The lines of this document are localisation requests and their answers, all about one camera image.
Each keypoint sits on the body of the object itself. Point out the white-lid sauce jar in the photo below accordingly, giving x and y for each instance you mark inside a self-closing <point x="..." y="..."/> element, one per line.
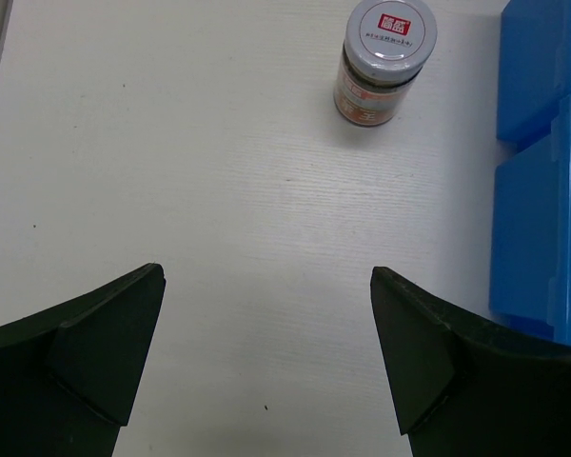
<point x="385" y="47"/>

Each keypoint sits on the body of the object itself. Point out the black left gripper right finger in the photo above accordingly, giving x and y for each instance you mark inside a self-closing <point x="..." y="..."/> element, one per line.
<point x="463" y="385"/>

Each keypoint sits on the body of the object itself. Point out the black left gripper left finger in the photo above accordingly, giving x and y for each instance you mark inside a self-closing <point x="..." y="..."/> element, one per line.
<point x="69" y="374"/>

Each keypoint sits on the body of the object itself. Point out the blue three-compartment plastic bin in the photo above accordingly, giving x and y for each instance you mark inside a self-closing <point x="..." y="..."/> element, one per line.
<point x="530" y="276"/>

